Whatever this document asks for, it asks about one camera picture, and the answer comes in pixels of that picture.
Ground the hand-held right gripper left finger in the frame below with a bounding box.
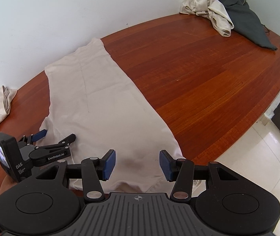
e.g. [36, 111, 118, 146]
[30, 149, 116, 202]

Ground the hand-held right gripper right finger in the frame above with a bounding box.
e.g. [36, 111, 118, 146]
[159, 149, 247, 202]

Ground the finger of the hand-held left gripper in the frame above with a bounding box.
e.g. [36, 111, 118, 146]
[19, 129, 48, 145]
[35, 134, 77, 152]

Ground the beige collared shirt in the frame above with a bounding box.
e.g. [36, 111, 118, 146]
[35, 37, 202, 193]

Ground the person's left forearm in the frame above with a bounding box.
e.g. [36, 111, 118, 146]
[0, 174, 20, 236]

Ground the folded beige garment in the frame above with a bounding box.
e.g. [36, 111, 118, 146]
[0, 86, 18, 140]

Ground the pale matte crumpled garment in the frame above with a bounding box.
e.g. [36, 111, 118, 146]
[207, 0, 235, 38]

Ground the silky beige crumpled garment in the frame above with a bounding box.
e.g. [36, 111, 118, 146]
[179, 0, 215, 18]

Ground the dark grey garment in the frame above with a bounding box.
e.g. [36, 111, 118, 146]
[212, 0, 278, 51]

